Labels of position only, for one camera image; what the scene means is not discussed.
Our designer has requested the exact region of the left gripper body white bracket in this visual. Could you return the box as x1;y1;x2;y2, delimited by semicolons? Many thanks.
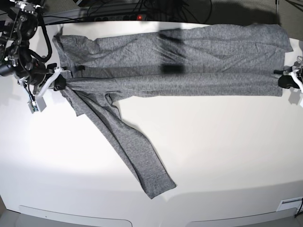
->
274;69;303;90

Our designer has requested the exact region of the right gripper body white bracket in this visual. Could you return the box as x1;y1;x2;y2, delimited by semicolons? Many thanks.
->
15;63;63;97

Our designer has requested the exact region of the grey long-sleeve T-shirt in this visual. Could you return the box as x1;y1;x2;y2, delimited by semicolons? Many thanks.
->
53;24;293;198

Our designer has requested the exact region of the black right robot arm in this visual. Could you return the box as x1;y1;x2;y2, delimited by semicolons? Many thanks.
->
0;0;67;101

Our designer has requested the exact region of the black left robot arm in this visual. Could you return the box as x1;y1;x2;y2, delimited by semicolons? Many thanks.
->
274;56;303;92

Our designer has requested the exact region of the black power strip red light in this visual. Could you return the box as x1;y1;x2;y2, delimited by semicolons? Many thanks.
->
94;14;146;21

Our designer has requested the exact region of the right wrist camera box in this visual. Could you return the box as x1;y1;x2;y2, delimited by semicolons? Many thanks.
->
27;97;46;113

